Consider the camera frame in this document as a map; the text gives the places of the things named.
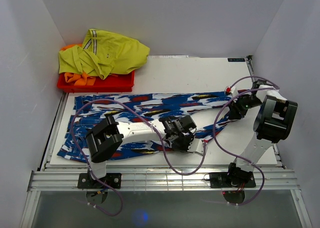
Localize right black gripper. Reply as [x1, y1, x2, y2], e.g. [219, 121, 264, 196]
[227, 94, 263, 120]

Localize orange garment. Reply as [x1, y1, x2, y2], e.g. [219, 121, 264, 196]
[58, 44, 96, 86]

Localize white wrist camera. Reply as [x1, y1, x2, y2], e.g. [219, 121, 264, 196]
[224, 86, 238, 97]
[187, 139, 204, 156]

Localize blue white red patterned trousers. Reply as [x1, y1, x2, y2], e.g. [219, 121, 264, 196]
[57, 91, 231, 162]

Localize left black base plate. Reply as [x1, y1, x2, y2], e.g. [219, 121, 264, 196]
[77, 172, 122, 189]

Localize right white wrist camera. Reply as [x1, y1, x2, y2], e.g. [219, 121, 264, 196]
[224, 86, 238, 97]

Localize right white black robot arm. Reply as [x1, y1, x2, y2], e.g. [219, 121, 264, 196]
[225, 79, 298, 187]

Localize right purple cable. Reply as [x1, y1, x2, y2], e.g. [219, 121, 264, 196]
[201, 75, 281, 206]

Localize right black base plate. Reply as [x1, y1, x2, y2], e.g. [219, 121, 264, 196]
[208, 172, 256, 189]

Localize purple cable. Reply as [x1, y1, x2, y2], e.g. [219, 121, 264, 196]
[69, 98, 208, 217]
[201, 75, 281, 206]

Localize red plastic tray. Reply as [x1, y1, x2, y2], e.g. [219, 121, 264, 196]
[57, 71, 135, 93]

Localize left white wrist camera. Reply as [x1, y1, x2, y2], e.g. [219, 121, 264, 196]
[187, 139, 204, 156]

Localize yellow-green trousers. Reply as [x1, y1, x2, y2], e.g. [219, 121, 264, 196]
[58, 29, 150, 80]

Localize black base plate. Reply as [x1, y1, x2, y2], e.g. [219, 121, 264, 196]
[208, 172, 256, 189]
[77, 172, 122, 189]

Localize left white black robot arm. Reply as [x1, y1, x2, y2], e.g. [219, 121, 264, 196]
[85, 115, 203, 188]

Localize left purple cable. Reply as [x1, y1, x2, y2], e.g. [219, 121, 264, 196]
[69, 98, 208, 217]

